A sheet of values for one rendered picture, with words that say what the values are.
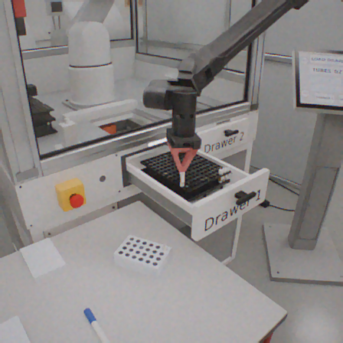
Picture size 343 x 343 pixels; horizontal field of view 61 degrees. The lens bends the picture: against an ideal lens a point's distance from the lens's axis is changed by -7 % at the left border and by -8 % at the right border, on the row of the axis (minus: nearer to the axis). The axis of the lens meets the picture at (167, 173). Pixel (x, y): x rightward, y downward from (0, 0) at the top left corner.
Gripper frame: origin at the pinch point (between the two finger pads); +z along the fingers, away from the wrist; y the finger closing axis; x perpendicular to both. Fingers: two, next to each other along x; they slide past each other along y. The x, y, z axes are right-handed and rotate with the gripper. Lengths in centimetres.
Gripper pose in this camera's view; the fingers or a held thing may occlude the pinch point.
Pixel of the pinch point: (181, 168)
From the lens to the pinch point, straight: 79.0
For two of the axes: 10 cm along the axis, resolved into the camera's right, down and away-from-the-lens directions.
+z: -0.2, 9.1, 4.2
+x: 9.8, -0.7, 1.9
